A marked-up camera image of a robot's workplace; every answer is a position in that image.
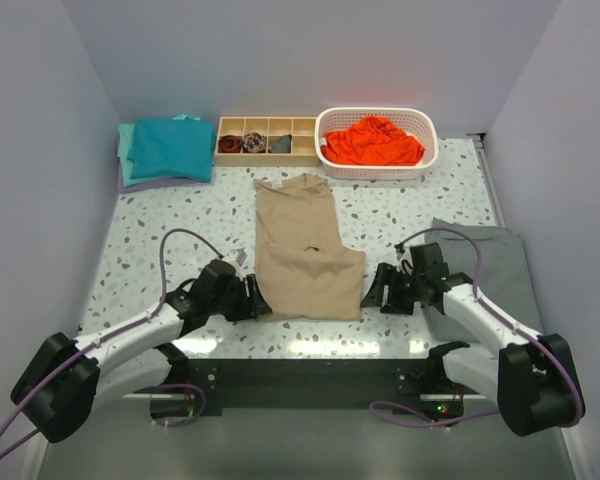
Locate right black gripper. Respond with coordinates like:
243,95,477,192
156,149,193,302
359,262,425,316

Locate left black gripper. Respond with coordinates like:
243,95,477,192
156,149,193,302
208,274,270,322

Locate beige t shirt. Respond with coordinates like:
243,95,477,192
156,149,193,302
254,173,366,321

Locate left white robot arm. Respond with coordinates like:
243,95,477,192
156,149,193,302
10,259,272,443

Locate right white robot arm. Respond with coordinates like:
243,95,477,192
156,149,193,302
361,243,585,436

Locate folded grey t shirt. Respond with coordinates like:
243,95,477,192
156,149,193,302
425,218,543,332

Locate orange t shirt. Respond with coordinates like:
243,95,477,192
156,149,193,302
321,116,426,167

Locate white plastic laundry basket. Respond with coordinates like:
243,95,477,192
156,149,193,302
314,106,439,180

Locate patterned rolled socks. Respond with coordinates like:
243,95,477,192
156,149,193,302
242,131,267,154

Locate red black rolled socks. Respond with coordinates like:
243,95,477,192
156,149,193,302
218,135,243,154

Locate wooden compartment organizer tray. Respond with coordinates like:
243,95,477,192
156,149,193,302
214,116,320,167

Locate grey folded cloth piece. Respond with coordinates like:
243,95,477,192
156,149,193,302
269,134,292,154

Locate folded teal t shirt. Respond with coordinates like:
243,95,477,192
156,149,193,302
127,118,215,183

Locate folded light turquoise shirt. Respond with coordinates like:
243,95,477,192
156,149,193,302
116,114,201,176

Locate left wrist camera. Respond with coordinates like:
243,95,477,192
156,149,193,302
222,248,248,277

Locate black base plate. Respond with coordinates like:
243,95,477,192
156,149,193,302
147,358,472,422

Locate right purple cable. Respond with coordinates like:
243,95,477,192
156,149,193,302
368,227,587,431

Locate aluminium rail frame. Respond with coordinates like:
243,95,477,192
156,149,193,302
17,134,594,480

